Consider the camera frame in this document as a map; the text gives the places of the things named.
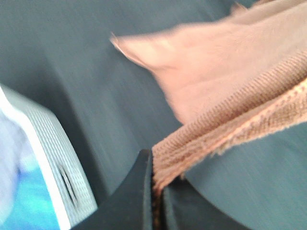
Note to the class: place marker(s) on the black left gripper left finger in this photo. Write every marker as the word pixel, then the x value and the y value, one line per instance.
pixel 130 206

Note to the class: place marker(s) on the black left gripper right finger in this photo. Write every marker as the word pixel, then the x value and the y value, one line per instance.
pixel 183 208

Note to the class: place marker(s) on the brown microfibre towel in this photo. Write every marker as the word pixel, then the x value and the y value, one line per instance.
pixel 228 82

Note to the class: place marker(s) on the grey perforated laundry basket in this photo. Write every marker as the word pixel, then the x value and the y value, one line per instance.
pixel 69 189

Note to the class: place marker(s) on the blue white cloth in basket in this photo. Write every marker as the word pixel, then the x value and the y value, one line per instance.
pixel 25 203

